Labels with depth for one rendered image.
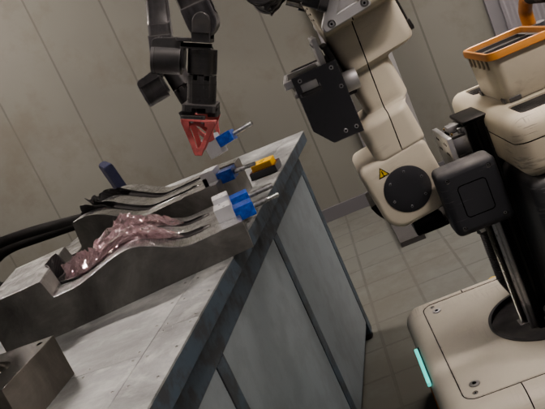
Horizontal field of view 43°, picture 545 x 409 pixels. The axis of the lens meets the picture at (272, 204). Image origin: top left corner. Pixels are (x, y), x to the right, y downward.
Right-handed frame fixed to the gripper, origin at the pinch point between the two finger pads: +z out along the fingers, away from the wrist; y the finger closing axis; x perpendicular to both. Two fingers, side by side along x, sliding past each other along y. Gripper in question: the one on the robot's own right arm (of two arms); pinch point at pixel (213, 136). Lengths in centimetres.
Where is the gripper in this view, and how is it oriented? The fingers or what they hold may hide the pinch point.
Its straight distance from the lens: 174.3
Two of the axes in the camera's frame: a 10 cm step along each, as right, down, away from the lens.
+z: 5.1, 8.6, 0.6
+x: 8.4, -4.8, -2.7
